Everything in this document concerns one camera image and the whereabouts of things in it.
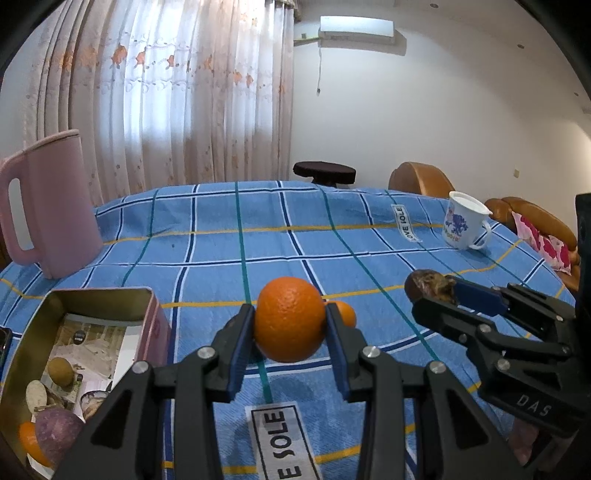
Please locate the white air conditioner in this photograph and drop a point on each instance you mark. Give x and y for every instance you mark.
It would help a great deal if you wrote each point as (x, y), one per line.
(358, 28)

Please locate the pink electric kettle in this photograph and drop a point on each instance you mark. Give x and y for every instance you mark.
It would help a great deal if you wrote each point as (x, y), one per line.
(55, 203)

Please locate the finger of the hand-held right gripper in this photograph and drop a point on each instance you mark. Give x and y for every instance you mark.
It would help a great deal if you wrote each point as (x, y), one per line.
(452, 318)
(480, 296)

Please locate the printed paper leaflet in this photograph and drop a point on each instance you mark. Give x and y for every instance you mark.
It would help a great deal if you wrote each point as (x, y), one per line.
(101, 341)

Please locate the brown leather sofa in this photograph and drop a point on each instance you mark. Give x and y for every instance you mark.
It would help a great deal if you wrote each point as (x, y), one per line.
(531, 210)

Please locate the blue plaid tablecloth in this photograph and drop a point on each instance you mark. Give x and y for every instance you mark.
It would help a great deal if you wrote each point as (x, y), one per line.
(277, 240)

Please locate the black smartphone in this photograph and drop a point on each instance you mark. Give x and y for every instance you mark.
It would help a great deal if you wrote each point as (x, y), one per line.
(4, 346)

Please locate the large orange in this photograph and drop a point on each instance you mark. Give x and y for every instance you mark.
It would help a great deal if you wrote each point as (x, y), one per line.
(288, 318)

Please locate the pink floral cushion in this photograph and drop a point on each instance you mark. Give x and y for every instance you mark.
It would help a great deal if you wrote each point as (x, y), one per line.
(545, 242)

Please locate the white mug with blue print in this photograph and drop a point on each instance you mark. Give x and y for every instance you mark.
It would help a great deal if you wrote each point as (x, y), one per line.
(461, 221)

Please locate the dark round stool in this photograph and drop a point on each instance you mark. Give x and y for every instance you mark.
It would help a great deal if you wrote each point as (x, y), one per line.
(323, 170)

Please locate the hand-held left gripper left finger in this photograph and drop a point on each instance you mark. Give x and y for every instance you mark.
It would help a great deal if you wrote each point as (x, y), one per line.
(240, 350)

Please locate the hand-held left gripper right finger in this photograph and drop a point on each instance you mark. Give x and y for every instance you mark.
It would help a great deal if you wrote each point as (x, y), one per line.
(337, 350)

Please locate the small orange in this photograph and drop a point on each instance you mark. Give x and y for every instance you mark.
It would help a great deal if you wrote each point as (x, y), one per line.
(345, 314)
(28, 444)

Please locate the purple round fruit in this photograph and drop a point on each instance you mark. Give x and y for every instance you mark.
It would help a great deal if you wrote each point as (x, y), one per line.
(57, 436)

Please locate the pink metal tin box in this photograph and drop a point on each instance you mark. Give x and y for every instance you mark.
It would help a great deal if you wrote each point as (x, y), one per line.
(92, 304)

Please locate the brown leather armchair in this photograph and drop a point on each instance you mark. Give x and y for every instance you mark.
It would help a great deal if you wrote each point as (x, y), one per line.
(418, 177)

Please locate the dark brown round fruit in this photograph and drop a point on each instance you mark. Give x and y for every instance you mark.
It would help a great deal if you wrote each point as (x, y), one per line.
(427, 285)

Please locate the yellow-green kiwi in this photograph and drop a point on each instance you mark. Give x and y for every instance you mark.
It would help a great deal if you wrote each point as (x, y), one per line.
(60, 371)

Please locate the sheer floral curtain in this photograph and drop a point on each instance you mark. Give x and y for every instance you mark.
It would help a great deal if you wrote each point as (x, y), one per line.
(175, 101)

